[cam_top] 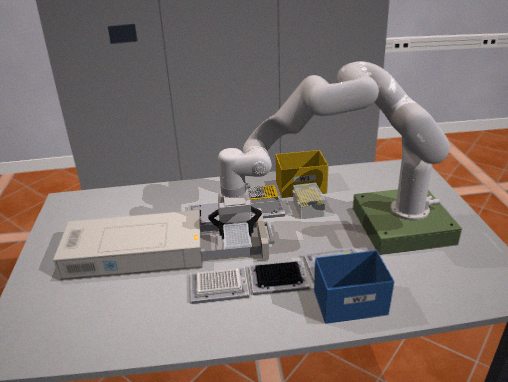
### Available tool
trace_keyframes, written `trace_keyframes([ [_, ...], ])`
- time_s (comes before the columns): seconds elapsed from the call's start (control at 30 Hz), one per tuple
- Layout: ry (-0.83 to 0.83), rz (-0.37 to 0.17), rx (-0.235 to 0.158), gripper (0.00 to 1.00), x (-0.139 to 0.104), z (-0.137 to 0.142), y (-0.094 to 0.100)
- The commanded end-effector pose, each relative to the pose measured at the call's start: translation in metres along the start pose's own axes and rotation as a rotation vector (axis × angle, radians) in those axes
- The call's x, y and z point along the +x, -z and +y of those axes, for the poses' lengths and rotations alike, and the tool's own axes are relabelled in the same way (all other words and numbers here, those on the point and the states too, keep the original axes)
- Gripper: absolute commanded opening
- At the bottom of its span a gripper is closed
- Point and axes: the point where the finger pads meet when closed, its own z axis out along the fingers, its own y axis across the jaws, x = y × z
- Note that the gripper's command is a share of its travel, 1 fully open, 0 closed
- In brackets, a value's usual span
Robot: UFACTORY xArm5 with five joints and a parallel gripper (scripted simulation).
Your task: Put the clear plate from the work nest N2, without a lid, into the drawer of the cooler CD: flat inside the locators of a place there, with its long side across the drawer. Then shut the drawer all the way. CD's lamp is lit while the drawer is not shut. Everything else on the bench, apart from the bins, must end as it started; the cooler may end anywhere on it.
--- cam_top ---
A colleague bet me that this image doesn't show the blue open-top box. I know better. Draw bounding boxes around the blue open-top box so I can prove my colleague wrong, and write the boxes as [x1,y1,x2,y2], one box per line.
[314,250,394,324]

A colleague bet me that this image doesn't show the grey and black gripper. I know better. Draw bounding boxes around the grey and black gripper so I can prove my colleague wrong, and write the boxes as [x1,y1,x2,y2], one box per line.
[208,189,262,239]

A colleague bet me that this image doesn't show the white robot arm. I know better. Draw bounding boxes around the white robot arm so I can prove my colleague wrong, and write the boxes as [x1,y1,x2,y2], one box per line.
[218,62,450,220]

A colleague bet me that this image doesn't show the black well plate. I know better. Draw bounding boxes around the black well plate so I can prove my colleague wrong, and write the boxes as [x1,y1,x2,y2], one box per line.
[255,261,303,288]

